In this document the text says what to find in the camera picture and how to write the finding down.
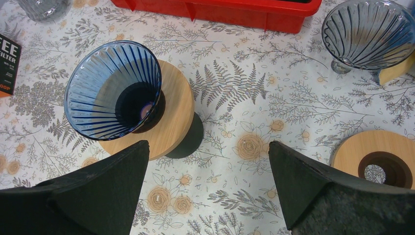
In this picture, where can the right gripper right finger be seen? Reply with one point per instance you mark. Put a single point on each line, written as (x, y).
(317, 199)

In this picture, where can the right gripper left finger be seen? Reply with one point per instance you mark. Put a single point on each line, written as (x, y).
(99, 199)

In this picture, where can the blue glass dripper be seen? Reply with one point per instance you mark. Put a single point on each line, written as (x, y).
(114, 90)

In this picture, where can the wooden ring holder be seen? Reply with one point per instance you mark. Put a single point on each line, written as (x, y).
(174, 124)
(393, 152)

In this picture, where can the orange coffee filter box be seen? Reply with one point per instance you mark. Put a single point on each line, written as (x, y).
(10, 53)

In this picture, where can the grey glass dripper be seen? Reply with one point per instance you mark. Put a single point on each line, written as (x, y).
(368, 35)

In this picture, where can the blue and yellow cloth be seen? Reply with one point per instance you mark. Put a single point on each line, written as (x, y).
(397, 69)

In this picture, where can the red plastic bin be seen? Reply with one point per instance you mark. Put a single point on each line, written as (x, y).
(276, 15)

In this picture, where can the clear glass carafe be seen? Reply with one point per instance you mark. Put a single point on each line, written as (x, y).
(45, 11)

